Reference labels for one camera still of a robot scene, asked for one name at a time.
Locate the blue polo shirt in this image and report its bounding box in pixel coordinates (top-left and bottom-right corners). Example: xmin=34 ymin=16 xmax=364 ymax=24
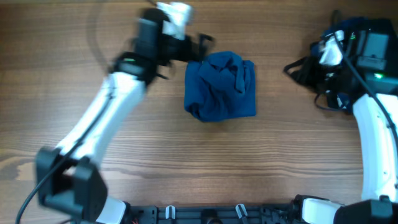
xmin=184 ymin=51 xmax=256 ymax=122

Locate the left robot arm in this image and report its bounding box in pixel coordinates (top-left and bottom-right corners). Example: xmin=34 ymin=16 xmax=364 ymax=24
xmin=33 ymin=2 xmax=210 ymax=223

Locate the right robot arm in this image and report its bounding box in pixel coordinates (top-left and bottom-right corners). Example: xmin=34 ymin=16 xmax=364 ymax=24
xmin=284 ymin=21 xmax=397 ymax=223

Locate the navy blue folded garment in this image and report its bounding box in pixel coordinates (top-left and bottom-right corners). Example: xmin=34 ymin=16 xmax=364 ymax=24
xmin=311 ymin=17 xmax=397 ymax=112

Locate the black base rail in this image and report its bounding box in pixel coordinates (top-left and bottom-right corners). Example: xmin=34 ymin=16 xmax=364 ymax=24
xmin=125 ymin=203 xmax=304 ymax=224

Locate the left black cable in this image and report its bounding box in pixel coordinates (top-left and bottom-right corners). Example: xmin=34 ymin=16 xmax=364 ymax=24
xmin=14 ymin=93 xmax=113 ymax=224

